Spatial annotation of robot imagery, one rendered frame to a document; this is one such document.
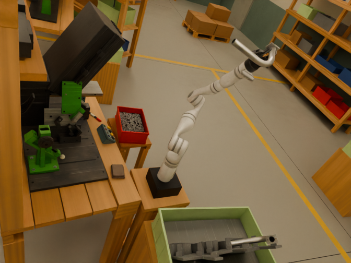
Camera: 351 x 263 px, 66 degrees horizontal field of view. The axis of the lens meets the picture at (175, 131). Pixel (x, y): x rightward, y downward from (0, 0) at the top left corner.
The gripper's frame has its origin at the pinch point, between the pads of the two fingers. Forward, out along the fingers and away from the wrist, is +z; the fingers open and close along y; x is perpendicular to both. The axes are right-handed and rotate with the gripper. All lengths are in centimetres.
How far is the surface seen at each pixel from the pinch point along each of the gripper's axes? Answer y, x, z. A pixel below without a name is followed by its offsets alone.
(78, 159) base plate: -52, 56, -99
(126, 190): -22, 67, -84
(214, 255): 11, 93, -34
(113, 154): -33, 44, -99
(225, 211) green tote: 38, 63, -64
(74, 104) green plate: -68, 26, -92
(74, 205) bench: -47, 83, -85
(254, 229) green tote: 55, 70, -56
